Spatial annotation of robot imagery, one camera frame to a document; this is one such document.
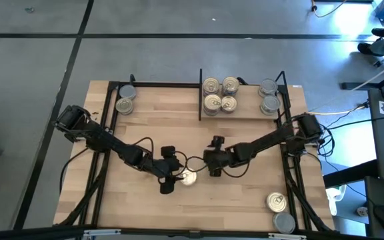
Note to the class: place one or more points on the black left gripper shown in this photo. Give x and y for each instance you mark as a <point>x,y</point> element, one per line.
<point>168,151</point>

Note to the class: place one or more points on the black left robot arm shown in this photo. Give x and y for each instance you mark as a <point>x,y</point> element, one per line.
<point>112,141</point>

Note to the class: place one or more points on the black aluminium table edge rail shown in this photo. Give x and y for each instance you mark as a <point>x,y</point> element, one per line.
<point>45,232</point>

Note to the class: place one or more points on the person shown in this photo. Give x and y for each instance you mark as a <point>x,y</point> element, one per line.
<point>367,49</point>

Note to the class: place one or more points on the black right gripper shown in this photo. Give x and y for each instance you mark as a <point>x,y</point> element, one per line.
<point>213,156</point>

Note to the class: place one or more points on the small green floor scrap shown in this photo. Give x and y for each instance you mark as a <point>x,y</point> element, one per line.
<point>29,10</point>

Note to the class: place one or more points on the small round grey object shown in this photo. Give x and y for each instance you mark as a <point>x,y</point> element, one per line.
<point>362,211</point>

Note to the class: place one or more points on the black metal table frame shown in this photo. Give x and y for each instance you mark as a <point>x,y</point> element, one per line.
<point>158,84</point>

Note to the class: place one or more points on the white plastic object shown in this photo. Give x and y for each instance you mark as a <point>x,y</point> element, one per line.
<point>336,200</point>

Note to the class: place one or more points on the black metal shelf frame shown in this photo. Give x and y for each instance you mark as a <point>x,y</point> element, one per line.
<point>200,80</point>

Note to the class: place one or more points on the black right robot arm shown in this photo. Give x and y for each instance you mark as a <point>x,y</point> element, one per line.
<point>272,136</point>

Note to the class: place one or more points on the black furniture beam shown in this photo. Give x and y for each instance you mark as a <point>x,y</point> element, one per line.
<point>362,86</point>

